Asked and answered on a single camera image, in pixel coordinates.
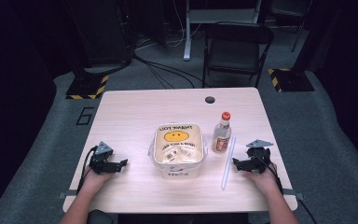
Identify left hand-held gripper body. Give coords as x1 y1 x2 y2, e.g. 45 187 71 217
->
88 141 122 175

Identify clear bottle with orange cap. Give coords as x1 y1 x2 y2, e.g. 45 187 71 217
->
211 111 233 154

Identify black floor cables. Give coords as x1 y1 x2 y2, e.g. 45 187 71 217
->
132 50 207 91

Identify black folding chair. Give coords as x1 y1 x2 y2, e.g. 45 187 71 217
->
201 21 275 89

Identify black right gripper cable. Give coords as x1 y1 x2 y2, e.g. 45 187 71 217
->
251 153 318 224

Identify white bag with yellow face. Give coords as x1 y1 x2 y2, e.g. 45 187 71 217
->
147 122 209 181

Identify person's right hand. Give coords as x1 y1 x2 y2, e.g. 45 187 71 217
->
241 167 282 196

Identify grey table bracket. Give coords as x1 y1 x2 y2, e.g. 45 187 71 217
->
58 191 78 201
282 191 305 201

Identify white desk frame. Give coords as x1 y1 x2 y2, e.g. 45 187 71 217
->
183 0 264 62

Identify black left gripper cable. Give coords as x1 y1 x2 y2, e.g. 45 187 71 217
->
76 147 98 195

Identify white straw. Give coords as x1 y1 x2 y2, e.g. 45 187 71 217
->
220 135 237 191

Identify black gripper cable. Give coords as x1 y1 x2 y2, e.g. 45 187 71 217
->
76 147 98 195
251 153 318 224

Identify black yellow striped base plate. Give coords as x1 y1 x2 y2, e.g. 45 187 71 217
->
65 74 110 101
267 67 316 93

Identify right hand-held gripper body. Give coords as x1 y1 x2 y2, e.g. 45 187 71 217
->
238 139 274 175

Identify person's left hand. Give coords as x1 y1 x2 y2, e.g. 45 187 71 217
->
82 165 117 194

